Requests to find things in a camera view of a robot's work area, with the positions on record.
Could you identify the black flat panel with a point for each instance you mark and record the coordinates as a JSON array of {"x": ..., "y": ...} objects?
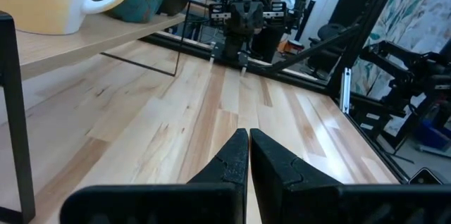
[{"x": 352, "y": 5}]

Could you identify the wooden shelf riser black legs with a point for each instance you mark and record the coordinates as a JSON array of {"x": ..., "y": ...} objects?
[{"x": 88, "y": 41}]

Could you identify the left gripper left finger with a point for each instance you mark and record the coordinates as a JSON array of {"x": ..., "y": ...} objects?
[{"x": 225, "y": 181}]

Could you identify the leaf patterned fabric screen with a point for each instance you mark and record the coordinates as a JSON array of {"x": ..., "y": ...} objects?
[{"x": 415, "y": 12}]

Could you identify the background black robot arm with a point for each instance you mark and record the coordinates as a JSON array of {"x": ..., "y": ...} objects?
[{"x": 405, "y": 72}]

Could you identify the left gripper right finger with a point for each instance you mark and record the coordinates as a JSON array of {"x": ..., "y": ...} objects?
[{"x": 282, "y": 188}]

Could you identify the black metal rig frame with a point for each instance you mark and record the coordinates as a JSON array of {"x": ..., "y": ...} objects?
[{"x": 368, "y": 23}]

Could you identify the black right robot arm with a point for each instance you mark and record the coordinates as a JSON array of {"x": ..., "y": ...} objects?
[{"x": 234, "y": 46}]

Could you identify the blue plastic bin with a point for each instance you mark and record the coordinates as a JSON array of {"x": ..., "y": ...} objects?
[{"x": 431, "y": 134}]

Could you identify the black office chair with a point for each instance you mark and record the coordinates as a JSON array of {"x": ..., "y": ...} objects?
[{"x": 331, "y": 32}]

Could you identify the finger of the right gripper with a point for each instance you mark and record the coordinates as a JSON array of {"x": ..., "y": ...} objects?
[
  {"x": 255, "y": 18},
  {"x": 239, "y": 18}
]

